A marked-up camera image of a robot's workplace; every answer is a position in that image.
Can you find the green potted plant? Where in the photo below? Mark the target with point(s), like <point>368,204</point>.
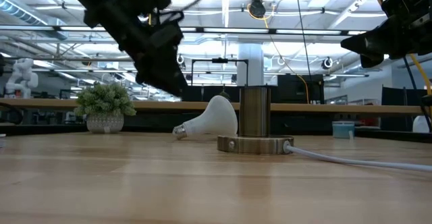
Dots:
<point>104,102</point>

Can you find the tall black cabinet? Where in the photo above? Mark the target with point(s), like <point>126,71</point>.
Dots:
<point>297,89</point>

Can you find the black aluminium table frame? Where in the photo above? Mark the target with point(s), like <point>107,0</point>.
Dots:
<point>44,130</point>

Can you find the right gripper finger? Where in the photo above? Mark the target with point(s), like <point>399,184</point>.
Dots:
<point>371,60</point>
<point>371,42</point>

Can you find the low black partition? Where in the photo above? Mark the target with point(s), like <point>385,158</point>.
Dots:
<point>202,94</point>

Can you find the brass lamp socket base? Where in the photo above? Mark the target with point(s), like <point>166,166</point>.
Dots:
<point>254,116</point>

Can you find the tan wooden desk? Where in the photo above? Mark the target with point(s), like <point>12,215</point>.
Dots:
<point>168,106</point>

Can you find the white flood lightbulb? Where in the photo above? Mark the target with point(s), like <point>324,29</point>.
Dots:
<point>216,119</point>

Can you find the white humanoid robot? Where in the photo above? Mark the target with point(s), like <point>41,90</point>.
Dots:
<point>22,77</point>

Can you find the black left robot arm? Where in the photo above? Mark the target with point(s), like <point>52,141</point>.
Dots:
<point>101,1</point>

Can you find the white plastic jug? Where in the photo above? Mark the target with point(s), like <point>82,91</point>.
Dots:
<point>420,124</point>

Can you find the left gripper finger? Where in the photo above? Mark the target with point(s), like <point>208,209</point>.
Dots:
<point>162,75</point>

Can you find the black background rig frame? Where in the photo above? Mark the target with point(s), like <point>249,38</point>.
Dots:
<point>219,60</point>

